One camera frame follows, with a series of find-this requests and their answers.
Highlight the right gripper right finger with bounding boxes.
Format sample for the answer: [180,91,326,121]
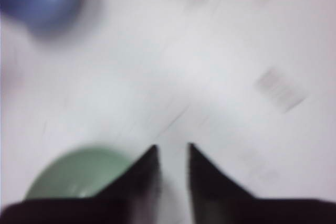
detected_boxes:
[188,143,335,223]

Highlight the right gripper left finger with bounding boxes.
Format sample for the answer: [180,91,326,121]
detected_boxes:
[1,145,161,223]

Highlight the green bowl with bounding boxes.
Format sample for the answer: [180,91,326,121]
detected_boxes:
[25,146,132,199]

